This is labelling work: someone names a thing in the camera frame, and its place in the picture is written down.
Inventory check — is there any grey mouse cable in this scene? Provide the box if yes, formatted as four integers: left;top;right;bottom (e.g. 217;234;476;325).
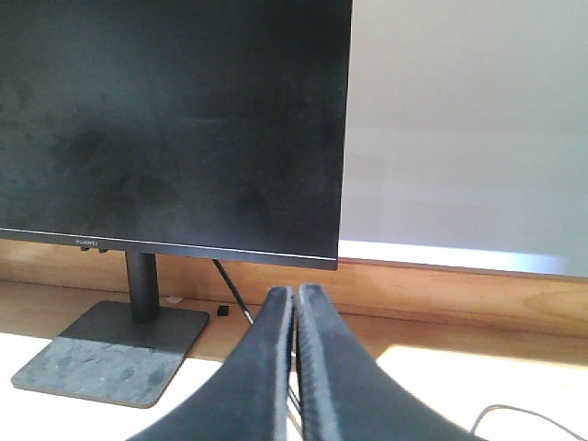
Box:
468;403;588;441

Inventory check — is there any white paper-holding right gripper right finger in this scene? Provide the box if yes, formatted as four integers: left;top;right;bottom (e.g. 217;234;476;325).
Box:
296;284;475;440

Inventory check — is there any black monitor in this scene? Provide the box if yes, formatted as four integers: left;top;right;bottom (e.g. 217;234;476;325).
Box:
1;1;353;408

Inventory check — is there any wooden desk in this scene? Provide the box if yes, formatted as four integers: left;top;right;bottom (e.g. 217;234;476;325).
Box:
1;241;587;440

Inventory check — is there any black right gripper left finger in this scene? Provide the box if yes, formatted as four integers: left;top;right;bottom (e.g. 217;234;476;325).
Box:
131;287;294;440

